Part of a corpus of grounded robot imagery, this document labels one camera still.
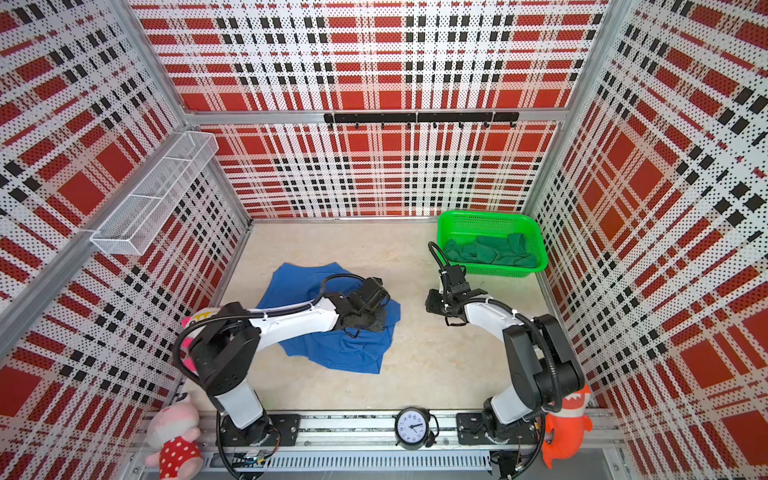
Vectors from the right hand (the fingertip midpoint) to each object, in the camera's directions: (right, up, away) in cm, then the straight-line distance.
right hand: (430, 305), depth 92 cm
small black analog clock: (-6, -26, -20) cm, 33 cm away
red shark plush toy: (+30, -25, -22) cm, 45 cm away
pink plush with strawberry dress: (-64, -26, -21) cm, 72 cm away
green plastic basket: (+16, +27, +20) cm, 37 cm away
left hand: (-16, -5, -3) cm, 17 cm away
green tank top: (+31, +17, +17) cm, 39 cm away
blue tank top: (-44, +5, +10) cm, 46 cm away
